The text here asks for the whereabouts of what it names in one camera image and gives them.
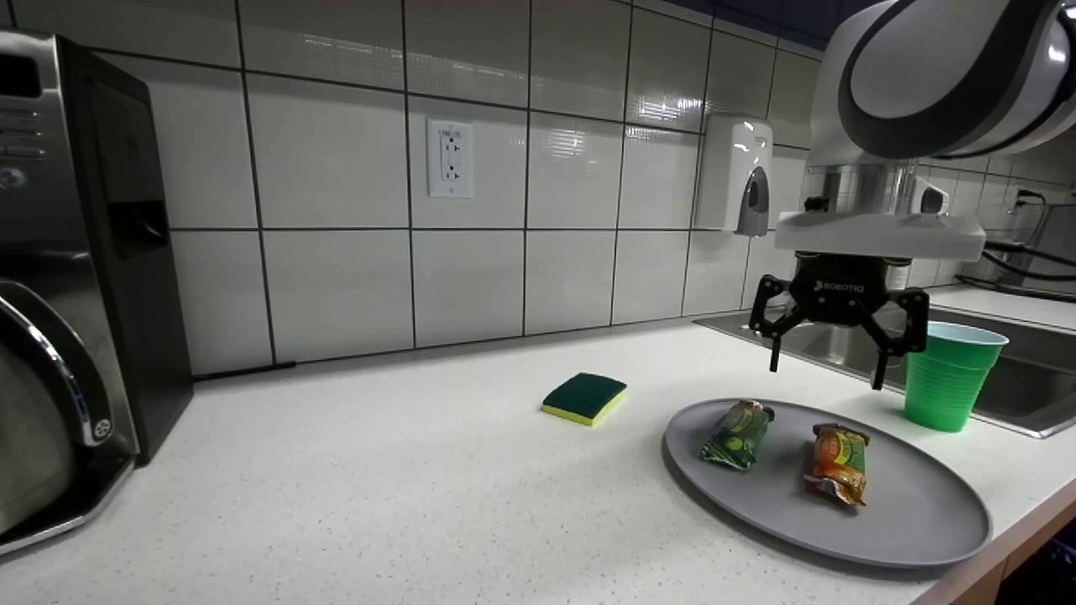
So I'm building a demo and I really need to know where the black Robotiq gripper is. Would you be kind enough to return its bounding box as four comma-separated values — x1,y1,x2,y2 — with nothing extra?
745,251,933,393

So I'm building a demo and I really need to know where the green plastic cup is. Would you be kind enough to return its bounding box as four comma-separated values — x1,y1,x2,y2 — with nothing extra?
901,318,1011,436

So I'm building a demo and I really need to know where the orange candy bar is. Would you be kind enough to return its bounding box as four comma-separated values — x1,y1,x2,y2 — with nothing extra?
799,421,873,516

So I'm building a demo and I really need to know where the green candy bar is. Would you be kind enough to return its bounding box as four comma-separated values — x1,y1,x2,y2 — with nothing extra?
698,396,779,474

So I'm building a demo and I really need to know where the grey round plate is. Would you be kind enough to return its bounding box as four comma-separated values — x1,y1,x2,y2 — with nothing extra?
660,396,995,570

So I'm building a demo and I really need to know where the stainless steel sink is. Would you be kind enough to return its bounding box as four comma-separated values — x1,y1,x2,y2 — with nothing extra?
692,291,1076,442

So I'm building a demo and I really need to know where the green and yellow sponge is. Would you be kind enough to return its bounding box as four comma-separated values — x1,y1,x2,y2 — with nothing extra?
538,370,633,429

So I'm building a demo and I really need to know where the dark blue upper cabinet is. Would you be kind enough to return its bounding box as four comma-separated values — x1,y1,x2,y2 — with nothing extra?
670,0,888,53

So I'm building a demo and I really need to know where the black coffee maker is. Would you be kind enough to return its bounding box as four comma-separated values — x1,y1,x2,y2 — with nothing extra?
0,32,196,566

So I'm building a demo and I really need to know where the steel coffee carafe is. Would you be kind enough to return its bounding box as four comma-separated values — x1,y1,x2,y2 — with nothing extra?
0,280,122,542

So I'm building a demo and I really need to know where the white wall soap dispenser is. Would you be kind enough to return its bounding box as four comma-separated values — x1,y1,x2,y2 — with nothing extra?
695,113,778,239

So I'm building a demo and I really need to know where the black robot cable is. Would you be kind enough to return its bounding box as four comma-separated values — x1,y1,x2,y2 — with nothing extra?
978,235,1076,286

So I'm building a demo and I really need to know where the white wall outlet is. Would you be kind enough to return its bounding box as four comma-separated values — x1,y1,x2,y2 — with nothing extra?
426,117,478,203

